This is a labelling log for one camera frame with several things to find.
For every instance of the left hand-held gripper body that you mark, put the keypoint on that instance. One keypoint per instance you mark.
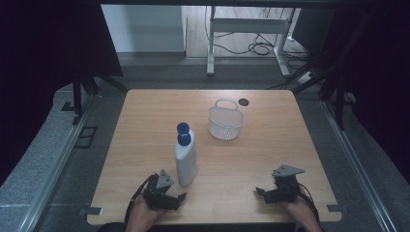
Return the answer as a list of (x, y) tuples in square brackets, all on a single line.
[(158, 195)]

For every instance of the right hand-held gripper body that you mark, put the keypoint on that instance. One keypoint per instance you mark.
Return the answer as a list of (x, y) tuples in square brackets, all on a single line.
[(286, 188)]

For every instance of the white bottle with blue cap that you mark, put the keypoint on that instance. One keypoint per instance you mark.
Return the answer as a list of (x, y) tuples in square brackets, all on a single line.
[(186, 161)]

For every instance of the white plastic mesh basket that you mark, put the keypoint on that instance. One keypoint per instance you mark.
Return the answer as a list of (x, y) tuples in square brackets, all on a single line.
[(225, 129)]

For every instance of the person's left hand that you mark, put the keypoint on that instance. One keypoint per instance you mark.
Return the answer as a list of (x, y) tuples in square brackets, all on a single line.
[(141, 214)]

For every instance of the person's right hand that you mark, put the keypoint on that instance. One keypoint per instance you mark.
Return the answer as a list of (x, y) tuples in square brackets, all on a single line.
[(301, 210)]

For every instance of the dark round table grommet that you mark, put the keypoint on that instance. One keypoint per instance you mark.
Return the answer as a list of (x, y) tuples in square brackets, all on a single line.
[(243, 102)]

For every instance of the black metal stand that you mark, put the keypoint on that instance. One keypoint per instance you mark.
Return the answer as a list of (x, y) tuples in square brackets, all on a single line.
[(338, 96), (77, 96)]

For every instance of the white power strip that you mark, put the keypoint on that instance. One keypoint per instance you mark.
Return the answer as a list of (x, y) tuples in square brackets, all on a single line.
[(305, 78)]

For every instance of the dark curtain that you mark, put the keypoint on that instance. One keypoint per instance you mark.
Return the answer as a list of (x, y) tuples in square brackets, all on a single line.
[(380, 80), (48, 64)]

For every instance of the aluminium floor rail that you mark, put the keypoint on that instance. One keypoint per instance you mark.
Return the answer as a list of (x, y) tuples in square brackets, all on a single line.
[(51, 180), (357, 167)]

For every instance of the black square floor frame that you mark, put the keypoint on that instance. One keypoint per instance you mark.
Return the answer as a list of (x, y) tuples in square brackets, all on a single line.
[(77, 141)]

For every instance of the black floor bracket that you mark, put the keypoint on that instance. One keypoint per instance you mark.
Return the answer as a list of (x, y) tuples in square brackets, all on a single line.
[(68, 106)]

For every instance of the white metal desk frame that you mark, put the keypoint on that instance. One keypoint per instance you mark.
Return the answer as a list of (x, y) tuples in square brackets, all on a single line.
[(248, 25)]

